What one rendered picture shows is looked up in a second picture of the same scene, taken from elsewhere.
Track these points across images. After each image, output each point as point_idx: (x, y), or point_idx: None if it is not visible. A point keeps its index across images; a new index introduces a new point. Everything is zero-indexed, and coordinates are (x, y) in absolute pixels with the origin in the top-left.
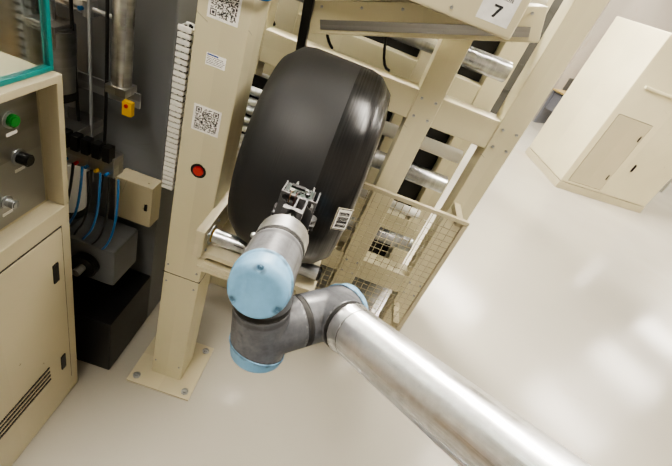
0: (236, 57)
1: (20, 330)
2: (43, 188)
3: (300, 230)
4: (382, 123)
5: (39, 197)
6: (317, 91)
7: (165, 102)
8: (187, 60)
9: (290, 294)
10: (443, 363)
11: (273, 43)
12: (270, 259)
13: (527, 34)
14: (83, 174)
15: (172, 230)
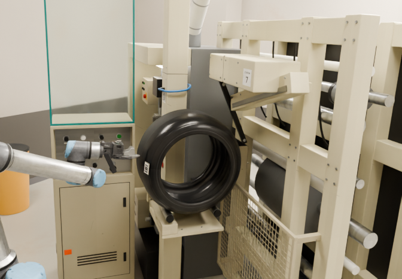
0: (165, 114)
1: (104, 216)
2: (129, 166)
3: (95, 145)
4: (175, 130)
5: (127, 169)
6: (162, 119)
7: (187, 146)
8: None
9: (69, 151)
10: (58, 161)
11: (244, 123)
12: (72, 140)
13: (285, 89)
14: None
15: None
